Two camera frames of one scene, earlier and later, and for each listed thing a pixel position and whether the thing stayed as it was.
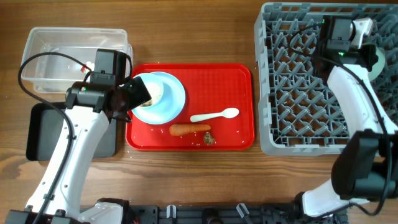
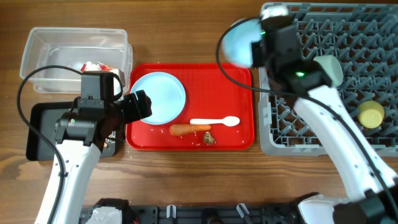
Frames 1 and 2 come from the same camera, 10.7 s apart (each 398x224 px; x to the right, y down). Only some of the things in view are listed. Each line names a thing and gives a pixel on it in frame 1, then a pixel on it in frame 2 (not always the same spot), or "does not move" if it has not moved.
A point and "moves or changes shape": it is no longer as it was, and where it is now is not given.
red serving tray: [218, 114] does not move
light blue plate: [170, 106] does not move
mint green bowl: [379, 67] moves or changes shape
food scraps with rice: [147, 104] moves or changes shape
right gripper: [369, 55] -> [258, 49]
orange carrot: [180, 129] does not move
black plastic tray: [45, 122] does not move
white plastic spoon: [231, 112] -> [231, 121]
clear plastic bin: [54, 74] does not move
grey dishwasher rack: [299, 114] does not move
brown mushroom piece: [208, 139] does not move
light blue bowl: [155, 85] -> [236, 46]
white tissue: [91, 66] does not move
